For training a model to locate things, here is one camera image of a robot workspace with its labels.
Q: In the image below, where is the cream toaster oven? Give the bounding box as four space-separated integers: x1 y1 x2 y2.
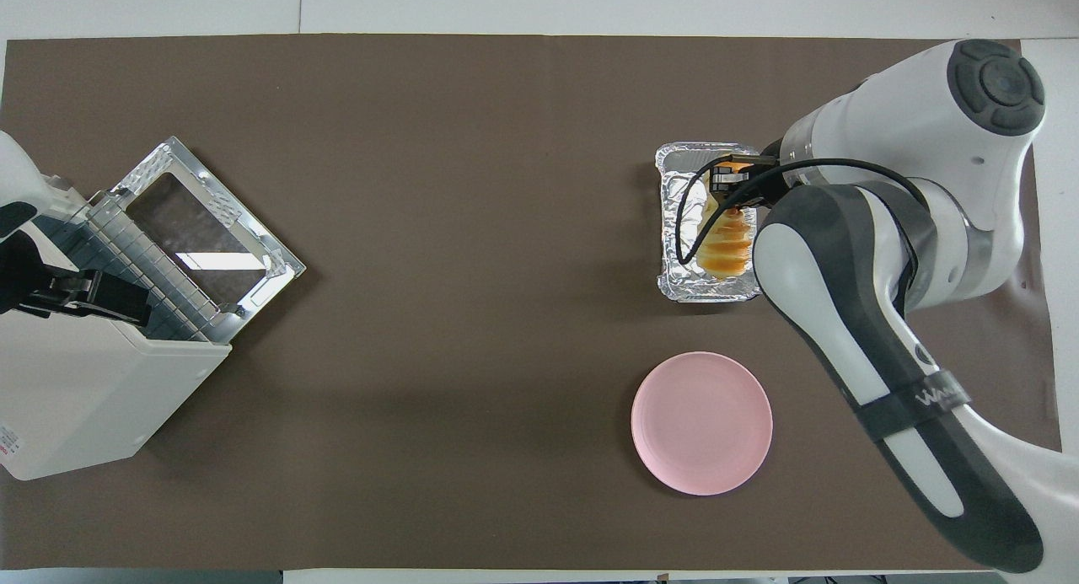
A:
0 136 307 482

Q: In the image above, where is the glass oven door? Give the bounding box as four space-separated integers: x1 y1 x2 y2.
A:
111 136 307 346

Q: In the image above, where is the pink round plate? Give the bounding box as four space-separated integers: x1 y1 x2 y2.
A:
631 351 774 496

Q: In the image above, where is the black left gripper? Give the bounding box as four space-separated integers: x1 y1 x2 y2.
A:
0 228 154 329

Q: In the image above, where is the aluminium foil tray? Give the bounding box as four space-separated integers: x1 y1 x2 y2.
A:
655 142 764 303

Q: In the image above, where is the brown table mat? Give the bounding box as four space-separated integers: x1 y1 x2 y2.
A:
0 34 1063 572

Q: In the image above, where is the metal oven wire rack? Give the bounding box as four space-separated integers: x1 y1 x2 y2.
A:
34 192 233 345

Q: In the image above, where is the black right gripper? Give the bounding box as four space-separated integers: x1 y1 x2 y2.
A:
711 150 785 210

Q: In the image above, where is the yellow sliced bread loaf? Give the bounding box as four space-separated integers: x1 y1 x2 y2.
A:
698 192 754 279

